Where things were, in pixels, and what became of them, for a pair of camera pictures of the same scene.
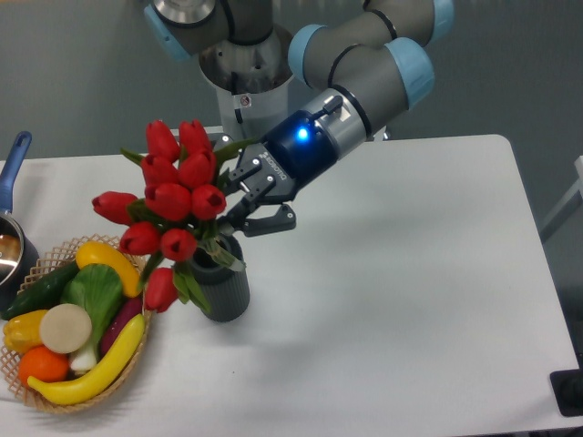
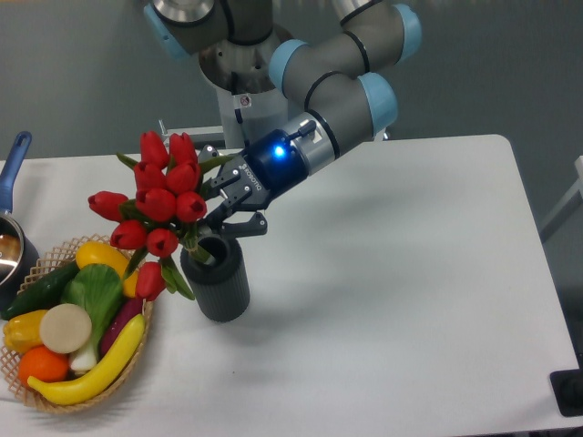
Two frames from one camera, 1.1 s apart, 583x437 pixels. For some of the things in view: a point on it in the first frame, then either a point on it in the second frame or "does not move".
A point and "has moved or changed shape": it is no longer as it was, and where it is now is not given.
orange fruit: [37, 362] does not move
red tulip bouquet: [179, 192] has moved or changed shape
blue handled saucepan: [19, 258] does not move
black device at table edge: [567, 388] does not move
